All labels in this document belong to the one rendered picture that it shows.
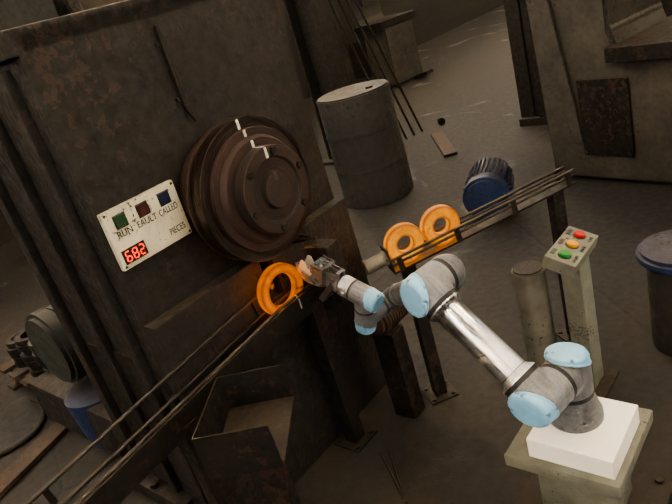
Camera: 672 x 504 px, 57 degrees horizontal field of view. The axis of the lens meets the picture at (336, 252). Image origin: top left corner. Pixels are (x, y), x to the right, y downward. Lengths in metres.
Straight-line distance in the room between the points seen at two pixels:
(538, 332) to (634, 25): 2.41
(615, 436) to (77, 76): 1.75
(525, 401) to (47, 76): 1.50
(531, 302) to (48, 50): 1.77
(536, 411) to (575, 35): 2.97
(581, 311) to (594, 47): 2.19
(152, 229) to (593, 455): 1.39
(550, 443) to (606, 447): 0.14
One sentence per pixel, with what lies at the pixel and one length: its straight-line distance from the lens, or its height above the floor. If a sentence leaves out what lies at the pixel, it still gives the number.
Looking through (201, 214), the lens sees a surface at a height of 1.13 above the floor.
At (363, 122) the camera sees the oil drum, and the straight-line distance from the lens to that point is 4.67.
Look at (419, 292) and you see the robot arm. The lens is 1.71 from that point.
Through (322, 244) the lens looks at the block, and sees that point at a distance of 2.27.
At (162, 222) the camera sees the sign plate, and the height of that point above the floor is 1.14.
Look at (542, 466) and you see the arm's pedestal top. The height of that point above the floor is 0.30.
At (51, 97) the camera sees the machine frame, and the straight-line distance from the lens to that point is 1.84.
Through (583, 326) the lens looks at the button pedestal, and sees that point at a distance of 2.43.
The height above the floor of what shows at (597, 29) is 0.98.
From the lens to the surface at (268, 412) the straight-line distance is 1.83.
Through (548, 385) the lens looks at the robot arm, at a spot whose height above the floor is 0.58.
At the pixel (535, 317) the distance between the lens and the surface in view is 2.43.
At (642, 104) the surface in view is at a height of 0.52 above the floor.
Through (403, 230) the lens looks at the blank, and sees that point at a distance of 2.30.
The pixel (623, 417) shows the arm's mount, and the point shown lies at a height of 0.36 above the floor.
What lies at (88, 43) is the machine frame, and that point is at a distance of 1.91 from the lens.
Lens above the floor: 1.63
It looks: 23 degrees down
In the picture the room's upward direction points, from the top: 17 degrees counter-clockwise
